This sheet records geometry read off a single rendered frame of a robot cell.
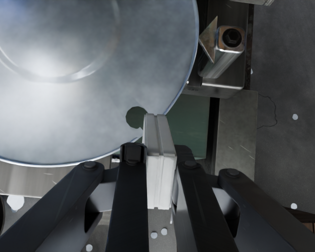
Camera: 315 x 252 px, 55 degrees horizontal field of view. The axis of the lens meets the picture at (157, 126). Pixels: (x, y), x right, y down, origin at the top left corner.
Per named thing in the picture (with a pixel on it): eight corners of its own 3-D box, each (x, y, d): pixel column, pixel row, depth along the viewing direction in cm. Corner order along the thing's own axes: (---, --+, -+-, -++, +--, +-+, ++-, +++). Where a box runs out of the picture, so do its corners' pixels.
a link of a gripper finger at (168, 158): (161, 154, 14) (177, 155, 14) (155, 113, 21) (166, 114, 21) (156, 210, 15) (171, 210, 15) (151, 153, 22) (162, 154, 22)
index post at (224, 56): (219, 79, 39) (247, 51, 30) (196, 76, 39) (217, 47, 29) (221, 58, 40) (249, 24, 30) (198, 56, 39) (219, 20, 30)
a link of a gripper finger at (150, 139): (156, 210, 15) (140, 209, 15) (151, 153, 22) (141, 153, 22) (161, 154, 14) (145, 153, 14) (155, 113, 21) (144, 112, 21)
